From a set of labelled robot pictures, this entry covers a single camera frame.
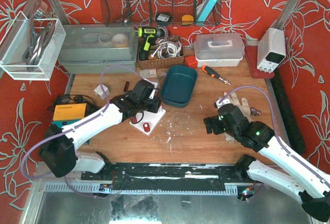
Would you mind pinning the grey plastic storage box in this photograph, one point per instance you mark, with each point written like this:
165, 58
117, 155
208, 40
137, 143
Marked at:
90, 48

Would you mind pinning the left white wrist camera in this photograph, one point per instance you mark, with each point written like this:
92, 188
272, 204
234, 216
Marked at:
155, 83

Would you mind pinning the black round tape measure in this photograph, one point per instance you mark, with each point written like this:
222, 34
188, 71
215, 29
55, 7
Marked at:
163, 19

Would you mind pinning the small white cube block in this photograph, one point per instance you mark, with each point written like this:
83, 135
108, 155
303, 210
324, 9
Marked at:
101, 94

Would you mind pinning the white timer switch box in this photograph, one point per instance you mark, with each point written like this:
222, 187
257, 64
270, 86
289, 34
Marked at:
229, 138

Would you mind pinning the white power supply unit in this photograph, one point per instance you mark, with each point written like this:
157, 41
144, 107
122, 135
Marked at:
271, 50

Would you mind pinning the small metal hardware pieces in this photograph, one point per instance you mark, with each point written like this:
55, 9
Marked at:
255, 112

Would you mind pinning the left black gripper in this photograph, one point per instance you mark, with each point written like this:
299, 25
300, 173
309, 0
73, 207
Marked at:
154, 103

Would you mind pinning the woven brown basket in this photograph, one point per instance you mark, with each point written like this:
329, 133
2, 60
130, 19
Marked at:
159, 63

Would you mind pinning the blue white book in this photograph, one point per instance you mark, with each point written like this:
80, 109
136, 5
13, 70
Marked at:
203, 11

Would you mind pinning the red large spring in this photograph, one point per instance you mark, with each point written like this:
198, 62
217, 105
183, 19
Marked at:
146, 127

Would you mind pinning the yellow tape measure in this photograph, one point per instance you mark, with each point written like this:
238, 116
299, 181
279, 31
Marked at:
187, 20

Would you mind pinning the clear acrylic side bin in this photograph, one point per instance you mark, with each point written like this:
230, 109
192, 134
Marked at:
33, 49

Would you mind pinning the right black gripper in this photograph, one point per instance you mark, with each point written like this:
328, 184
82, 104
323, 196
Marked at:
210, 125

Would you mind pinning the small clear parts box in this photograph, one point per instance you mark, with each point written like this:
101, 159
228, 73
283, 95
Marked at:
150, 73

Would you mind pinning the orange handled soldering iron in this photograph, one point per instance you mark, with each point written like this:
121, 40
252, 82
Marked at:
210, 71

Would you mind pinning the orange teal device box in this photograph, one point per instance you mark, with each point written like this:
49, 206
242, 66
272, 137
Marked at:
69, 113

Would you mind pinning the red flat case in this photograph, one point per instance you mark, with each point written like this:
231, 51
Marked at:
251, 58

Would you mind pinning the white peg base plate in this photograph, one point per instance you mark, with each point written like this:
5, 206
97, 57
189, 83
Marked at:
147, 117

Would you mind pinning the black cable duct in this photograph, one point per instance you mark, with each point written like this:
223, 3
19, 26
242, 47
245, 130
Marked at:
292, 130

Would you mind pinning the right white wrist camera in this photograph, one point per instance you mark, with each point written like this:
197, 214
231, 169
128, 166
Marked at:
220, 102

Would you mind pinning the small orange red box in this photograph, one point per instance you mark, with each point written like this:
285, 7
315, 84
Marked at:
190, 61

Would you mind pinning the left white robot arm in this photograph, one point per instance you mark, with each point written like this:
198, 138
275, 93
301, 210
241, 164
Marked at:
60, 151

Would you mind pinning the dark green plastic tray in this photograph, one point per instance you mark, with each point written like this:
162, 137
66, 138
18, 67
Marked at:
178, 86

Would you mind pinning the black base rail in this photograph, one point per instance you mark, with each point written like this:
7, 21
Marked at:
167, 177

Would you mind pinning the metal angle bracket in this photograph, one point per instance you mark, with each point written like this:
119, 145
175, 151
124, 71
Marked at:
161, 75

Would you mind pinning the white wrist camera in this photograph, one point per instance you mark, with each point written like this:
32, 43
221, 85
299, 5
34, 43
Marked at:
220, 102
155, 83

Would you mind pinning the red spring front tray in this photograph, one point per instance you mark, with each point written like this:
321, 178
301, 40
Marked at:
133, 120

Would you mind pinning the green black cordless drill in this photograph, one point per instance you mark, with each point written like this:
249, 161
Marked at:
149, 36

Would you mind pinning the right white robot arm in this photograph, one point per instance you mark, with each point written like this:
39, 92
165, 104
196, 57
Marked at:
298, 178

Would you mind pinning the white clear lidded case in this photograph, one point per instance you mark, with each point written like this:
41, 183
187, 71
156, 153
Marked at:
219, 49

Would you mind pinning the white work glove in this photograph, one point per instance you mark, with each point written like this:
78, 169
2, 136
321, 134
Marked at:
242, 104

